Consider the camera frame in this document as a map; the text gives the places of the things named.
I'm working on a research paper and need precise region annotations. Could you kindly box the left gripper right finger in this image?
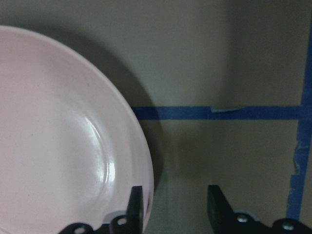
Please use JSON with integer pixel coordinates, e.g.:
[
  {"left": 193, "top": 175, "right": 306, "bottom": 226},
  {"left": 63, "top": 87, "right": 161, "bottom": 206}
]
[{"left": 207, "top": 185, "right": 312, "bottom": 234}]

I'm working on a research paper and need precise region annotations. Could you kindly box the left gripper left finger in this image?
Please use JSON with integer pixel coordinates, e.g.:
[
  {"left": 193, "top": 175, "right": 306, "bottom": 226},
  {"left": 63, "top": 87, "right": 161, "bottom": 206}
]
[{"left": 60, "top": 186, "right": 143, "bottom": 234}]

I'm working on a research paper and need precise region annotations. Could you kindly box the pink plate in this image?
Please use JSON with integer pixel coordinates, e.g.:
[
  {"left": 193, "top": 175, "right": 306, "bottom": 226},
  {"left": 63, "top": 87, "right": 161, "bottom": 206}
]
[{"left": 0, "top": 26, "right": 154, "bottom": 234}]

